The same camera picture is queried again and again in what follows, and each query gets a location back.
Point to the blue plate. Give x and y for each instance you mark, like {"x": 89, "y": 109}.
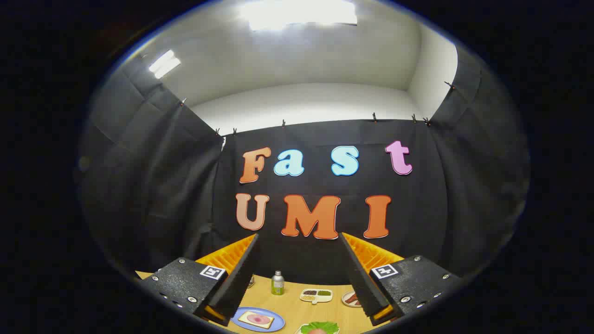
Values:
{"x": 239, "y": 322}

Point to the white divided dish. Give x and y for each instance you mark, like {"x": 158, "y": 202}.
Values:
{"x": 316, "y": 295}

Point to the ceiling light panel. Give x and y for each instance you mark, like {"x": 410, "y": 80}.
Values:
{"x": 299, "y": 13}
{"x": 164, "y": 64}

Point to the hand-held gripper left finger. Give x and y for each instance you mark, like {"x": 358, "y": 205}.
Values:
{"x": 239, "y": 283}

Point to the green bottle with silver cap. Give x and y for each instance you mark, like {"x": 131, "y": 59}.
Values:
{"x": 277, "y": 284}

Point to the green lettuce leaf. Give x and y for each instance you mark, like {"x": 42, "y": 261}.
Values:
{"x": 325, "y": 326}

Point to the white bread slice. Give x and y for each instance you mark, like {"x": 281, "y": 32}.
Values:
{"x": 245, "y": 317}

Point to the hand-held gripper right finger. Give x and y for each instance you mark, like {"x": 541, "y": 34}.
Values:
{"x": 362, "y": 283}

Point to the pink ham slice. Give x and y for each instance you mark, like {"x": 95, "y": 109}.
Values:
{"x": 259, "y": 319}

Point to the round white plate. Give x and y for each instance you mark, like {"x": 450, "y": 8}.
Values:
{"x": 349, "y": 300}

